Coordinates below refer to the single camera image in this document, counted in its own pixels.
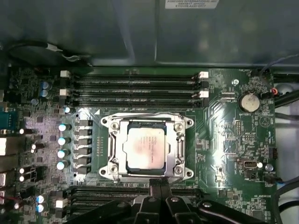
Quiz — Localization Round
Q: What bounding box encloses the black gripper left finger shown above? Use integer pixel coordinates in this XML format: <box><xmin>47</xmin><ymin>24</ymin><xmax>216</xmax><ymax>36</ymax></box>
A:
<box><xmin>97</xmin><ymin>179</ymin><xmax>162</xmax><ymax>224</ymax></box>

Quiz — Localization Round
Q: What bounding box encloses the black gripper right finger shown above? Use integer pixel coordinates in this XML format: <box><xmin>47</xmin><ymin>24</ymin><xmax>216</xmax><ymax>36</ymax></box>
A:
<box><xmin>161</xmin><ymin>178</ymin><xmax>264</xmax><ymax>224</ymax></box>

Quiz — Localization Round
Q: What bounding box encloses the silver square CPU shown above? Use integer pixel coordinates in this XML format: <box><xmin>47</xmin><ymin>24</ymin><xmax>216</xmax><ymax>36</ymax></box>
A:
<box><xmin>122</xmin><ymin>126</ymin><xmax>167</xmax><ymax>170</ymax></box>

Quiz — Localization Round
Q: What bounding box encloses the metal socket cover frame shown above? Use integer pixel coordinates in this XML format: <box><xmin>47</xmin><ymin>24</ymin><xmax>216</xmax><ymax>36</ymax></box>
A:
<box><xmin>118</xmin><ymin>116</ymin><xmax>182</xmax><ymax>178</ymax></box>

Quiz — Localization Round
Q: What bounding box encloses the black RAM slot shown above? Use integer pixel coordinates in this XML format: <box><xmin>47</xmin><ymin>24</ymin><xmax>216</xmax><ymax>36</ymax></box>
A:
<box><xmin>55</xmin><ymin>197</ymin><xmax>201</xmax><ymax>208</ymax></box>
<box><xmin>59</xmin><ymin>89</ymin><xmax>209</xmax><ymax>98</ymax></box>
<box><xmin>67</xmin><ymin>207</ymin><xmax>113</xmax><ymax>217</ymax></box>
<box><xmin>59</xmin><ymin>70</ymin><xmax>209</xmax><ymax>83</ymax></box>
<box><xmin>70</xmin><ymin>185</ymin><xmax>201</xmax><ymax>196</ymax></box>
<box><xmin>59</xmin><ymin>81</ymin><xmax>209</xmax><ymax>90</ymax></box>
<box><xmin>59</xmin><ymin>97</ymin><xmax>209</xmax><ymax>107</ymax></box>

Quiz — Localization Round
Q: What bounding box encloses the metal CPU socket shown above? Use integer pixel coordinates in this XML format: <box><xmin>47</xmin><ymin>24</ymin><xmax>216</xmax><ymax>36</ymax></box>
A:
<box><xmin>99</xmin><ymin>112</ymin><xmax>196</xmax><ymax>184</ymax></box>

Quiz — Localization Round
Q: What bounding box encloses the green motherboard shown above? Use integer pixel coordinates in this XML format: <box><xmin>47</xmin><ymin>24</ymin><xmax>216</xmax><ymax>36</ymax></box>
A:
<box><xmin>0</xmin><ymin>66</ymin><xmax>281</xmax><ymax>224</ymax></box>

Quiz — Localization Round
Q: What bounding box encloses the internal USB port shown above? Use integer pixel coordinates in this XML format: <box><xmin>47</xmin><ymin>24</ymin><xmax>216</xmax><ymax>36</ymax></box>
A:
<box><xmin>237</xmin><ymin>158</ymin><xmax>257</xmax><ymax>170</ymax></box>

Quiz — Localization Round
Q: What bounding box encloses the silver coin battery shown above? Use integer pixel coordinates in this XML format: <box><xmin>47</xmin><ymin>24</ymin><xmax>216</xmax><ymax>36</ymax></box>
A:
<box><xmin>237</xmin><ymin>91</ymin><xmax>260</xmax><ymax>112</ymax></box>

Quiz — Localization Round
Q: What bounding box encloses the silver rear port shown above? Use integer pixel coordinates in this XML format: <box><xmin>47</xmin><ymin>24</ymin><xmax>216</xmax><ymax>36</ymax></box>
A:
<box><xmin>0</xmin><ymin>137</ymin><xmax>14</xmax><ymax>156</ymax></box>

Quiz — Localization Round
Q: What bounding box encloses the blue rear port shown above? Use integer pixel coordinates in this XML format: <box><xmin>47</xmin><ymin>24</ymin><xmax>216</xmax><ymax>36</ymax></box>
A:
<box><xmin>0</xmin><ymin>111</ymin><xmax>17</xmax><ymax>130</ymax></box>

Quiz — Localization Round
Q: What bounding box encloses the black open PC case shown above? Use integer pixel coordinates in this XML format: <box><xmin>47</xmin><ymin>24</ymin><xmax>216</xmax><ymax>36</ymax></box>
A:
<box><xmin>0</xmin><ymin>0</ymin><xmax>299</xmax><ymax>224</ymax></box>

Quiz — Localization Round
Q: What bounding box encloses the white label sticker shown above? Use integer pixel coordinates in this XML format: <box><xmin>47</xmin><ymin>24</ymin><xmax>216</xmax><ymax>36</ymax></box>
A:
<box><xmin>164</xmin><ymin>0</ymin><xmax>219</xmax><ymax>9</ymax></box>

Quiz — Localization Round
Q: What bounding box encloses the thin grey header wire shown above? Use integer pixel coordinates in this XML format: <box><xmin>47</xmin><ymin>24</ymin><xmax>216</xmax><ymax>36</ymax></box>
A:
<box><xmin>259</xmin><ymin>53</ymin><xmax>299</xmax><ymax>75</ymax></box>

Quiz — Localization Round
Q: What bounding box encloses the thin taped fan wire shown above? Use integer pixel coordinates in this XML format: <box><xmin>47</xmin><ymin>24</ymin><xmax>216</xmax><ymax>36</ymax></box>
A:
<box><xmin>7</xmin><ymin>41</ymin><xmax>93</xmax><ymax>68</ymax></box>

